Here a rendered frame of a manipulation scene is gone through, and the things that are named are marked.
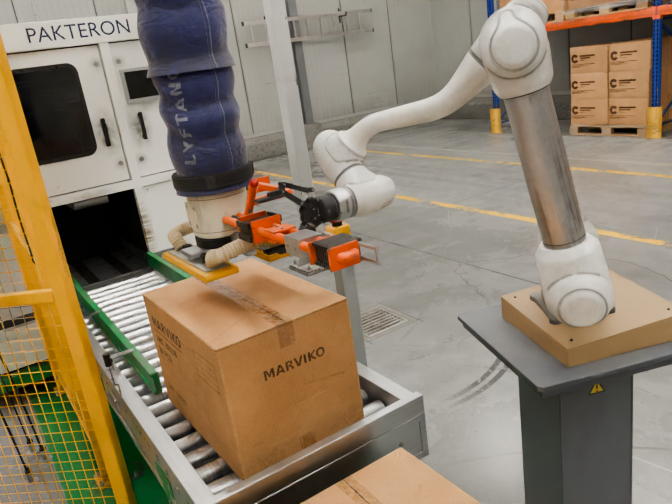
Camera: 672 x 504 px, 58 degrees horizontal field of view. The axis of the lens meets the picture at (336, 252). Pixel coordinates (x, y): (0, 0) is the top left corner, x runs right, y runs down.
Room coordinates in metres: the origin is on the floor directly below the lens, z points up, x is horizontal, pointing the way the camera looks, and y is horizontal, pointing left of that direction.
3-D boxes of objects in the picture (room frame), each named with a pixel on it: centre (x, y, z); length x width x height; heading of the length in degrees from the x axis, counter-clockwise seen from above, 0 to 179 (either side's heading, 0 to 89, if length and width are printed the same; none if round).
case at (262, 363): (1.72, 0.31, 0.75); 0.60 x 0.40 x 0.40; 32
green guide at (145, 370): (2.58, 1.13, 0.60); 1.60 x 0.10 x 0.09; 31
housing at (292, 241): (1.34, 0.07, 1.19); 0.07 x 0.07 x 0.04; 32
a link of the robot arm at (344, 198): (1.63, -0.03, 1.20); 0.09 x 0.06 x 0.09; 32
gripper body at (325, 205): (1.60, 0.04, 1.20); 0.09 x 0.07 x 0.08; 122
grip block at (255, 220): (1.52, 0.18, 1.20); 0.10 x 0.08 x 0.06; 122
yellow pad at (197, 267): (1.68, 0.40, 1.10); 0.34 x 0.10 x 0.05; 32
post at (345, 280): (2.16, -0.02, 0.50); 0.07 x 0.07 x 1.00; 31
